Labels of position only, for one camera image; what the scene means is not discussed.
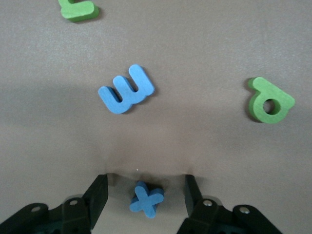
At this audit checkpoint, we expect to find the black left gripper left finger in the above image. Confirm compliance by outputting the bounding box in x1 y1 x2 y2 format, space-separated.
0 174 109 234

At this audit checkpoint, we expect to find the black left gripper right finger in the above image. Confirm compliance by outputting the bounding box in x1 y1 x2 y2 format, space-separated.
176 174 284 234

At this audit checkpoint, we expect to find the blue letter x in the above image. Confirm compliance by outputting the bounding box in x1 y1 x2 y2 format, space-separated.
129 180 164 219

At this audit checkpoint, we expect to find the blue letter m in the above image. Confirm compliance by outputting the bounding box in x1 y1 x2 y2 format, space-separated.
97 64 156 115

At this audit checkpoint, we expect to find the green letter p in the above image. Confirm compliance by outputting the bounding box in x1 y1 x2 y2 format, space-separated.
248 77 295 124

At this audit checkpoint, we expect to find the green letter n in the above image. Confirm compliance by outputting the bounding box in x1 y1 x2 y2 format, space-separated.
58 0 100 23

